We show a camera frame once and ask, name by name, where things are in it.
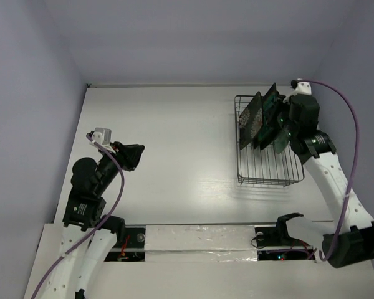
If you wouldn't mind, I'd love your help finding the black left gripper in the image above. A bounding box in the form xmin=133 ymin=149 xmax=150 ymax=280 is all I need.
xmin=95 ymin=140 xmax=145 ymax=193

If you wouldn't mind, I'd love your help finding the teal square plate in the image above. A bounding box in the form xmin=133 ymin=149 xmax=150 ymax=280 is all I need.
xmin=253 ymin=83 xmax=278 ymax=150

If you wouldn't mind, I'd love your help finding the black floral square plate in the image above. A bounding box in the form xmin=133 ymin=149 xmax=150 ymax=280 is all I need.
xmin=239 ymin=92 xmax=263 ymax=150

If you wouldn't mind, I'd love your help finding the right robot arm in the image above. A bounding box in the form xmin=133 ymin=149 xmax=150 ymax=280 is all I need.
xmin=263 ymin=92 xmax=374 ymax=268

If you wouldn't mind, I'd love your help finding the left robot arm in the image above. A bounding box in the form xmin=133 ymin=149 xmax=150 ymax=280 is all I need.
xmin=32 ymin=141 xmax=145 ymax=298

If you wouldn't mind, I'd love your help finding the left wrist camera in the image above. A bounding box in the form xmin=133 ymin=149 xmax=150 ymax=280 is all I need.
xmin=92 ymin=127 xmax=112 ymax=146

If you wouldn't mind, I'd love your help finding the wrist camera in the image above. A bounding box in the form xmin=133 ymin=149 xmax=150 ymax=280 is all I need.
xmin=92 ymin=127 xmax=112 ymax=146
xmin=290 ymin=78 xmax=312 ymax=97

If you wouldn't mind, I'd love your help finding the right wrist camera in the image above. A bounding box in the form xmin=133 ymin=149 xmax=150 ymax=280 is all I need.
xmin=290 ymin=78 xmax=312 ymax=97

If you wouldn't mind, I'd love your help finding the wire dish rack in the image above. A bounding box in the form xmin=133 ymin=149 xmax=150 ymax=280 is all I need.
xmin=234 ymin=95 xmax=305 ymax=187

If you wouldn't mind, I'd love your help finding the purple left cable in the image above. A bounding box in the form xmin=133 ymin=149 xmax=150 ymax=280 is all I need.
xmin=29 ymin=132 xmax=126 ymax=299

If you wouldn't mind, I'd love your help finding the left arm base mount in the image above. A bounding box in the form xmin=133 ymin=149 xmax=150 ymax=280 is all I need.
xmin=105 ymin=225 xmax=146 ymax=262

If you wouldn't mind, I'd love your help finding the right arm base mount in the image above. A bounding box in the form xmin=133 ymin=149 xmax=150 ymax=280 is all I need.
xmin=251 ymin=213 xmax=315 ymax=261

